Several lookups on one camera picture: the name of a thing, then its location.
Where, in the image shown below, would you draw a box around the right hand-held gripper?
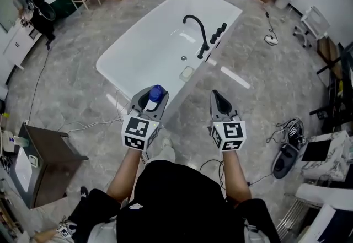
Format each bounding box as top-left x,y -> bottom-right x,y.
207,89 -> 247,152

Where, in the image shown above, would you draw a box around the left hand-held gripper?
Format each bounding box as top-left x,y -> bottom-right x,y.
121,85 -> 170,152

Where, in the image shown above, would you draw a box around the white bottle with blue cap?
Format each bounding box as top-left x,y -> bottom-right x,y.
146,84 -> 166,112

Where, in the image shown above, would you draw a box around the white bathtub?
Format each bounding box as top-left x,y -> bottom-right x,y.
95,0 -> 243,127

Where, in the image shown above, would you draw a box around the person's left forearm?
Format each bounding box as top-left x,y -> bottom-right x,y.
106,149 -> 145,202

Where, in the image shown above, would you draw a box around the person's right forearm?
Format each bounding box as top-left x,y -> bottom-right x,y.
220,149 -> 253,207

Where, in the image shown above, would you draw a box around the person's white shoe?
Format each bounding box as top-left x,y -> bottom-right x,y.
161,138 -> 177,162

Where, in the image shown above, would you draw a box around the pale green soap dish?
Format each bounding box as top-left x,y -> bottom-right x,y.
179,66 -> 195,82

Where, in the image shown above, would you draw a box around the black curved faucet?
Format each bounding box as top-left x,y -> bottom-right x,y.
183,15 -> 210,60

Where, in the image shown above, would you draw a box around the black faucet knobs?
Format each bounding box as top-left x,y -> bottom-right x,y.
210,23 -> 228,45

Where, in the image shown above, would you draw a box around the white power strip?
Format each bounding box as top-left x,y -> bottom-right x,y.
264,34 -> 279,46

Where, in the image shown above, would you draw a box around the person's black shirt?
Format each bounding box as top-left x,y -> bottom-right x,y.
68,159 -> 281,243

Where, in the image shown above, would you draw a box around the black flat panel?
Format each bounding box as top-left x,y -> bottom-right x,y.
301,139 -> 332,162

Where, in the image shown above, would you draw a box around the dark wooden vanity cabinet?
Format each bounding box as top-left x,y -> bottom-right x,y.
13,122 -> 89,209

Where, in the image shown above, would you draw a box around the brown wooden stool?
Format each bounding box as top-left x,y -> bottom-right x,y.
316,36 -> 343,75

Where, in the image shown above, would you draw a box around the white wheeled stand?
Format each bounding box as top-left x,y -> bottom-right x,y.
293,6 -> 331,48

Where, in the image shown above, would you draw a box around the black metal rack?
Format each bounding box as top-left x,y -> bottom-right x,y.
309,42 -> 353,134

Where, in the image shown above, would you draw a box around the marble side table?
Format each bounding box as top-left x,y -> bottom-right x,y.
299,129 -> 353,182

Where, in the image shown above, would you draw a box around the white cabinet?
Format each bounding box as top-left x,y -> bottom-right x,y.
2,20 -> 42,69

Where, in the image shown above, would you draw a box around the white floor cable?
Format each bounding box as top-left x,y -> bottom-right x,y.
57,89 -> 131,133

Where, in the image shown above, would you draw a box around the black looped floor cable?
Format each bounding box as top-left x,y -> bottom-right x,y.
199,159 -> 274,191

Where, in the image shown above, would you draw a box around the thin black floor cable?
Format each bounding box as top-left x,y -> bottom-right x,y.
26,40 -> 52,125

